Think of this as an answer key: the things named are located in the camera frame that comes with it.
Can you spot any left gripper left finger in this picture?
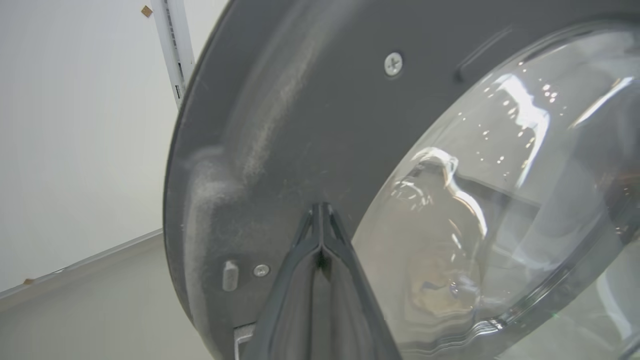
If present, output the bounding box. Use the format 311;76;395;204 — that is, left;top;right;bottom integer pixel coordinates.
243;202;324;360

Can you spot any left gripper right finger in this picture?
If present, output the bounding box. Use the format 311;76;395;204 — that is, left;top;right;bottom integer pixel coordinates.
322;203;404;360

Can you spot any black round glass washer door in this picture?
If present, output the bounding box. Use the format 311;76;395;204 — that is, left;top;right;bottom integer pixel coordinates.
162;0;640;360

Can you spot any white partition panel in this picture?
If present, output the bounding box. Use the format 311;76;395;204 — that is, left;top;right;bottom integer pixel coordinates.
0;0;231;301

